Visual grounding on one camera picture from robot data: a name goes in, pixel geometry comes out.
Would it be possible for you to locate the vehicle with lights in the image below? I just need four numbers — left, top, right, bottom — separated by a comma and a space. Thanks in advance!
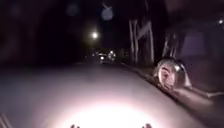
97, 50, 117, 64

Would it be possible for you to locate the grey asphalt road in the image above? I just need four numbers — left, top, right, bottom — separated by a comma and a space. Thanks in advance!
0, 60, 209, 128

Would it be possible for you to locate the street lamp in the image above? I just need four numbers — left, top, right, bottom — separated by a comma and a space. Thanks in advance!
91, 31, 100, 40

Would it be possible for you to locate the pale concrete kerb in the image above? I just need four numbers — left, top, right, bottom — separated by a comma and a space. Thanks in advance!
120, 61, 224, 118

